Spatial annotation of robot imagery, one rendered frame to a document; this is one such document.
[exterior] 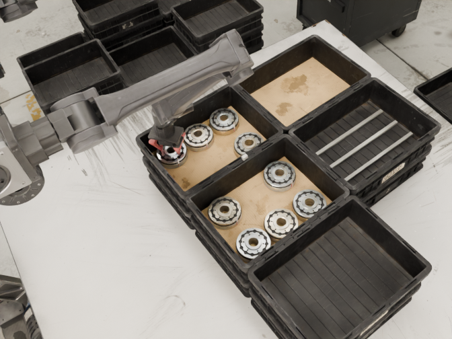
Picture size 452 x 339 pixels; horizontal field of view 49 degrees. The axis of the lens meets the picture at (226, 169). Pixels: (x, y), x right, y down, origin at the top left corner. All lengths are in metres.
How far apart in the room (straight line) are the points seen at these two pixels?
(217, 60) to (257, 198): 0.64
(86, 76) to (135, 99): 1.58
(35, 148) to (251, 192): 0.81
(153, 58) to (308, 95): 1.14
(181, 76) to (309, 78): 0.96
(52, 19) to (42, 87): 1.34
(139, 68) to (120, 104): 1.71
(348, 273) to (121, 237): 0.75
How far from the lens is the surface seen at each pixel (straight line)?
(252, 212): 1.55
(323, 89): 1.88
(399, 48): 3.40
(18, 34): 3.88
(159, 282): 1.62
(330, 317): 1.42
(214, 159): 1.67
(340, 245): 1.51
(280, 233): 1.48
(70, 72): 2.64
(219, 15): 2.79
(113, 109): 1.01
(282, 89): 1.88
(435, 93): 2.77
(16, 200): 1.42
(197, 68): 1.04
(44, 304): 1.70
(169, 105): 1.39
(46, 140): 0.98
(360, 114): 1.82
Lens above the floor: 2.16
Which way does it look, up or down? 54 degrees down
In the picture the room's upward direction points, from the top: 7 degrees counter-clockwise
